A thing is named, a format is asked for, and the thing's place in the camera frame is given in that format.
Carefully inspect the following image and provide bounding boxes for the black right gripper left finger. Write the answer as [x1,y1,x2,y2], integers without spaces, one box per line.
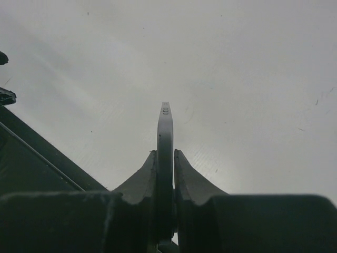
[1,151,157,252]

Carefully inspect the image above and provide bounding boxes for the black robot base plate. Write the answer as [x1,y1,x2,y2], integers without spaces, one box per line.
[1,107,105,194]

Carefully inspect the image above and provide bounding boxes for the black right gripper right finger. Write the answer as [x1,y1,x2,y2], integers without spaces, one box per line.
[174,150,336,252]

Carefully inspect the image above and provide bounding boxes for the black phone stand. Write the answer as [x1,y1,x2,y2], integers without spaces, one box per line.
[156,102,174,245]

